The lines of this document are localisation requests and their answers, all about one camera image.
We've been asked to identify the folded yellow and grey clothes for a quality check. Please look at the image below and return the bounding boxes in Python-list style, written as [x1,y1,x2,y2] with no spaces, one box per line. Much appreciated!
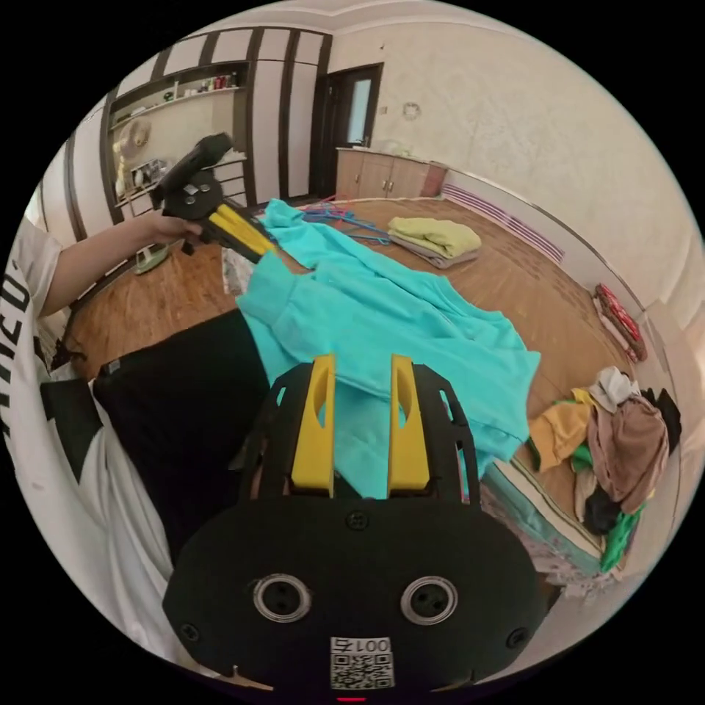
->
[387,216,483,270]

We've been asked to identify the person's left hand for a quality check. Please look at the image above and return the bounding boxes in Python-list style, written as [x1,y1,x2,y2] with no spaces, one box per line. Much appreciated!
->
[140,211,205,247]

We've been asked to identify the pile of clothes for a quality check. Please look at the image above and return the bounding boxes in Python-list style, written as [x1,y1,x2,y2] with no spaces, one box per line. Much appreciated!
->
[526,365,684,574]

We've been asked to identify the person's body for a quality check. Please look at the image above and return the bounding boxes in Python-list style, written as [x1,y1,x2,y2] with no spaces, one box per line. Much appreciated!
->
[0,217,276,670]

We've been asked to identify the dark door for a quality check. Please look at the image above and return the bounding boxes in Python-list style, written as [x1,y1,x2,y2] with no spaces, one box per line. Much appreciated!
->
[310,62,386,200]

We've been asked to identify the blue clothes hanger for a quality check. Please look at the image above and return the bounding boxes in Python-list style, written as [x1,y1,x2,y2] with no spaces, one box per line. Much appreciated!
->
[301,202,382,245]

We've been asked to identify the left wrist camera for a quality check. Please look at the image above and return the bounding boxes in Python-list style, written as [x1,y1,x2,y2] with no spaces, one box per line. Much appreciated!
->
[156,131,235,194]

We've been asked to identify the low wooden cupboard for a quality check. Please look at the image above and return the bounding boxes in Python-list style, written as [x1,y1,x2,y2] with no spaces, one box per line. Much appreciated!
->
[334,144,448,201]

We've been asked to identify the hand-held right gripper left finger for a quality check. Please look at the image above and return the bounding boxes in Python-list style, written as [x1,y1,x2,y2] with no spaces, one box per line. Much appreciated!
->
[290,354,336,494]

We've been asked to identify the red patterned cushion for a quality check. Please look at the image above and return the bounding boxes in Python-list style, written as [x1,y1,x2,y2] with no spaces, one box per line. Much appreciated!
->
[593,283,648,364]

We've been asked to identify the white and brown wall cupboard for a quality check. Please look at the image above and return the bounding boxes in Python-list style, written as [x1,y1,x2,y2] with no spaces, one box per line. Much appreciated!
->
[38,24,335,243]

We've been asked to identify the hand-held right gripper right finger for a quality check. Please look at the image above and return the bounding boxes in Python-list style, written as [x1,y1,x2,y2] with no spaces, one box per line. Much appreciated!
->
[386,354,433,498]

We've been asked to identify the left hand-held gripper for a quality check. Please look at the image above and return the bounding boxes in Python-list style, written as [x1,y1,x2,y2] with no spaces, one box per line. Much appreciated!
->
[148,169,278,265]

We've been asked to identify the pink clothes hanger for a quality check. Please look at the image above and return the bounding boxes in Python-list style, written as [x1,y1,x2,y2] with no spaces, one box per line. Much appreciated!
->
[300,192,356,217]

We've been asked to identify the person's left forearm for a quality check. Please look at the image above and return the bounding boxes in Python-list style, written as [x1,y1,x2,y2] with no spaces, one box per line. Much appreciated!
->
[38,217,162,318]

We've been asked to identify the blue long sleeve shirt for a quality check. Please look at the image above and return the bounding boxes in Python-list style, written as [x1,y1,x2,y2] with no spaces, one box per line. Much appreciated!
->
[236,198,543,500]

